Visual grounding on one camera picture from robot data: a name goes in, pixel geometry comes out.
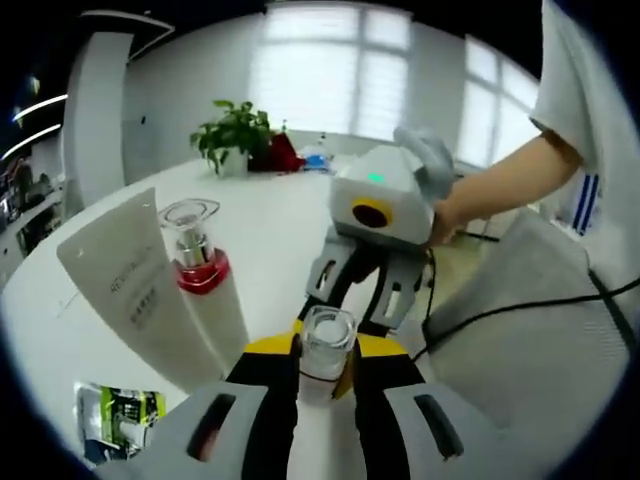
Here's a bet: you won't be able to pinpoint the small blue object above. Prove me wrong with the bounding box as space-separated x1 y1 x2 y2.
303 147 336 174

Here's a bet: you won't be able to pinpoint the person's white shirt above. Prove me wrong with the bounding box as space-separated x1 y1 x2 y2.
529 0 640 241

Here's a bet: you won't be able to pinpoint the small clear cap skincare bottle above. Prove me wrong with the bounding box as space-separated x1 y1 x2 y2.
292 305 359 480

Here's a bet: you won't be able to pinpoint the person's grey trousers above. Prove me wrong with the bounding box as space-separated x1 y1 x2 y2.
429 214 631 432

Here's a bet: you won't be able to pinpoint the red collar skincare pump bottle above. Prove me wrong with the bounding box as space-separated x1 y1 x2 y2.
157 198 250 374

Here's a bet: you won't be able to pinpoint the black green skincare sachet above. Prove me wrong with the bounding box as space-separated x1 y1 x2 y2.
74 382 169 462

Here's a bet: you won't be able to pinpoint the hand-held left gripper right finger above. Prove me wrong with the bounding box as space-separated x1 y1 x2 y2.
332 333 506 480

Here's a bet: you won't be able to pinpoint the green potted plant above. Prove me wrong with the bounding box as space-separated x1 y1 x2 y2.
189 99 277 178

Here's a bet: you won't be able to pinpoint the window with white blind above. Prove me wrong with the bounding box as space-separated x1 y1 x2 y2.
249 0 544 169

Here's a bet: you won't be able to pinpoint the ceiling light strip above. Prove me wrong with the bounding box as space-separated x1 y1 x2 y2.
12 93 69 122
0 124 62 162

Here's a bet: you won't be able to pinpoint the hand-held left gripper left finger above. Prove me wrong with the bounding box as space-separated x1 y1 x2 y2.
102 319 305 480

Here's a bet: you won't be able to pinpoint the white skincare tube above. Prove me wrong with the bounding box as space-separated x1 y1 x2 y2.
55 187 226 386

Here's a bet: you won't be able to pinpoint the red bag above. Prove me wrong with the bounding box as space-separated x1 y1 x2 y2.
248 132 308 174

